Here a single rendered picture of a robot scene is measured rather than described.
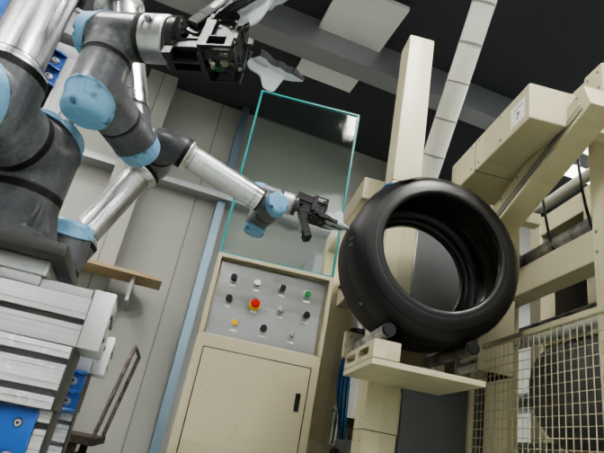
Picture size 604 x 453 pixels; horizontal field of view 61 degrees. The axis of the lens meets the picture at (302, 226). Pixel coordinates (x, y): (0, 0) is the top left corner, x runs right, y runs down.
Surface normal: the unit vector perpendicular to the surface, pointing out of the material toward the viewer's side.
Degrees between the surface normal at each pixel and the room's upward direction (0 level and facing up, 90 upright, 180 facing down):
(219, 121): 90
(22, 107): 90
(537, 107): 90
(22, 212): 73
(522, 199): 162
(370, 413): 90
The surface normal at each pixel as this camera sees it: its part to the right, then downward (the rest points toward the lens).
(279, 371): 0.17, -0.37
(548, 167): -0.11, 0.74
